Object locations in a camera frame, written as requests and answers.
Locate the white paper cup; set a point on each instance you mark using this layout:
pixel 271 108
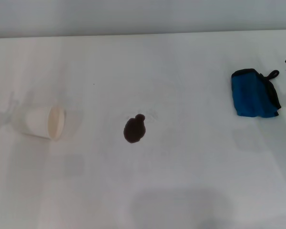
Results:
pixel 35 120

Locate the black water stain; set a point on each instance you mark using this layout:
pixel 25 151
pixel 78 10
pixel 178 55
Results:
pixel 134 130

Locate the blue rag with black trim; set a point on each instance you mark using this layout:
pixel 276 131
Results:
pixel 250 95

